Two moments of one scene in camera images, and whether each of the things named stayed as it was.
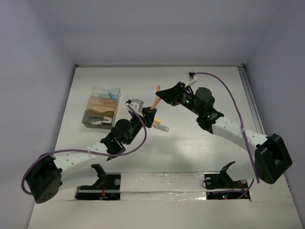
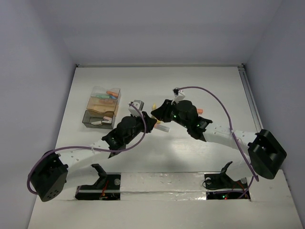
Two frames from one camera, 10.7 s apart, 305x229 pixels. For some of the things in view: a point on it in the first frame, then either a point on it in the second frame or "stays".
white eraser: x=98 y=122 stays
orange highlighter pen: x=157 y=98 → x=113 y=93
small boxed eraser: x=106 y=119 stays
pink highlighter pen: x=107 y=101 stays
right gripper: x=173 y=95 → x=162 y=112
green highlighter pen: x=103 y=97 stays
